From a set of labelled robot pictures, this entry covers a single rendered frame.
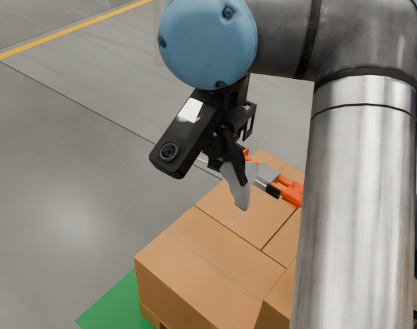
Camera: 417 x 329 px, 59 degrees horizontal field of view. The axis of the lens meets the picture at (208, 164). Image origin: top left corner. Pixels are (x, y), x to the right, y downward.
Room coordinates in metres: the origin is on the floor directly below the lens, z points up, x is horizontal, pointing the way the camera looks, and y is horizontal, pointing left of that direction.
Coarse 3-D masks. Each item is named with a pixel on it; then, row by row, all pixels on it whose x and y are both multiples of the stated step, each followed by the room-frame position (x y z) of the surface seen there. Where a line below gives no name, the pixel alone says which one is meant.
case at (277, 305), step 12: (288, 276) 0.60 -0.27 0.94; (276, 288) 0.56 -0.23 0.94; (288, 288) 0.56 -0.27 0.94; (264, 300) 0.52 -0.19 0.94; (276, 300) 0.52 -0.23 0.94; (288, 300) 0.52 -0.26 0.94; (264, 312) 0.51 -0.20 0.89; (276, 312) 0.49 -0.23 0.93; (288, 312) 0.49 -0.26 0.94; (264, 324) 0.50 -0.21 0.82; (276, 324) 0.48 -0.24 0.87; (288, 324) 0.47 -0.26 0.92
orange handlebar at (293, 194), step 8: (248, 160) 0.84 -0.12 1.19; (280, 176) 0.78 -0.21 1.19; (272, 184) 0.74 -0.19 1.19; (288, 184) 0.75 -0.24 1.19; (296, 184) 0.75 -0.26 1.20; (288, 192) 0.71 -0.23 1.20; (296, 192) 0.71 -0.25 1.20; (288, 200) 0.70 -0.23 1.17; (296, 200) 0.69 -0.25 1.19; (416, 328) 0.36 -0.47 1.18
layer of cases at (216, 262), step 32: (256, 160) 1.57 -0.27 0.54; (224, 192) 1.30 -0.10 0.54; (256, 192) 1.32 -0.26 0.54; (192, 224) 1.08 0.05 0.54; (224, 224) 1.09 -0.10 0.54; (256, 224) 1.11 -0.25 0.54; (288, 224) 1.12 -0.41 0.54; (160, 256) 0.89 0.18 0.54; (192, 256) 0.90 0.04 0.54; (224, 256) 0.92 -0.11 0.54; (256, 256) 0.93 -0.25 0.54; (288, 256) 0.94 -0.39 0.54; (160, 288) 0.78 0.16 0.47; (192, 288) 0.75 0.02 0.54; (224, 288) 0.76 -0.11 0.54; (256, 288) 0.78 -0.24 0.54; (192, 320) 0.67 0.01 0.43; (224, 320) 0.63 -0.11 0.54
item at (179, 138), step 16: (192, 96) 0.39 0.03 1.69; (208, 96) 0.38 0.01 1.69; (192, 112) 0.37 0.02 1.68; (208, 112) 0.36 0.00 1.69; (224, 112) 0.38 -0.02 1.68; (176, 128) 0.35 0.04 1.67; (192, 128) 0.35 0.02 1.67; (208, 128) 0.35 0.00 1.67; (160, 144) 0.33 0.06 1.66; (176, 144) 0.33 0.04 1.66; (192, 144) 0.33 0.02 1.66; (160, 160) 0.31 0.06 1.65; (176, 160) 0.31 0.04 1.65; (192, 160) 0.32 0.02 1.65; (176, 176) 0.30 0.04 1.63
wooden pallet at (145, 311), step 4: (140, 304) 0.87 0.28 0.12; (140, 308) 0.87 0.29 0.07; (144, 308) 0.85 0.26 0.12; (140, 312) 0.87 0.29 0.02; (144, 312) 0.85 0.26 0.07; (148, 312) 0.84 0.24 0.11; (144, 316) 0.86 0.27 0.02; (148, 316) 0.84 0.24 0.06; (152, 316) 0.82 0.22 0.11; (156, 316) 0.80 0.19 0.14; (148, 320) 0.84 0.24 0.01; (152, 320) 0.82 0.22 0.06; (156, 320) 0.80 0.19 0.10; (160, 320) 0.79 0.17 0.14; (156, 324) 0.80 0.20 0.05; (160, 324) 0.79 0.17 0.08; (164, 324) 0.77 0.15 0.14; (160, 328) 0.79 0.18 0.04; (164, 328) 0.80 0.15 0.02; (168, 328) 0.75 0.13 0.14
